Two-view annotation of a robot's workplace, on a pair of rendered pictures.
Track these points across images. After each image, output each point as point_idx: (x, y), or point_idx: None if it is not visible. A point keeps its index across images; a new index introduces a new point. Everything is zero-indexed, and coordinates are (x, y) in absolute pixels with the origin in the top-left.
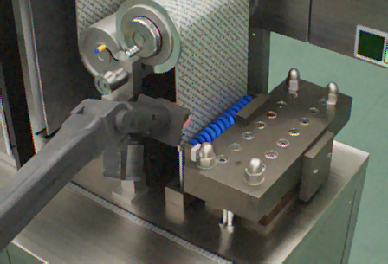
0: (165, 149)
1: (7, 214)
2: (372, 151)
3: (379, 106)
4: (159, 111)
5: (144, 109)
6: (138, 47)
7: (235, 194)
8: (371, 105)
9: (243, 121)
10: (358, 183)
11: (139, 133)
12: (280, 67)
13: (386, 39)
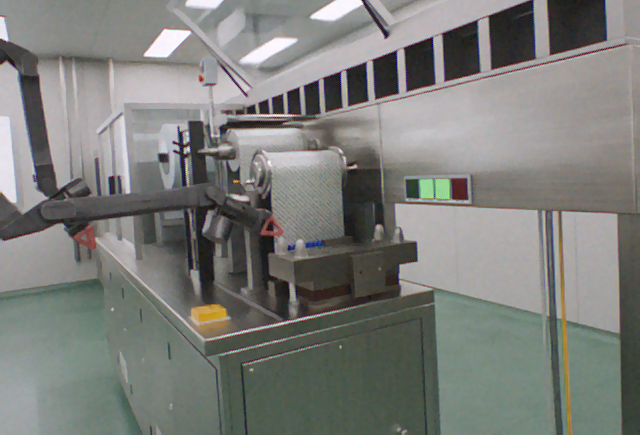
0: None
1: (104, 199)
2: (583, 416)
3: (605, 386)
4: (250, 208)
5: (237, 201)
6: (253, 179)
7: (285, 263)
8: (597, 384)
9: (324, 243)
10: (424, 313)
11: (230, 214)
12: (516, 352)
13: (419, 179)
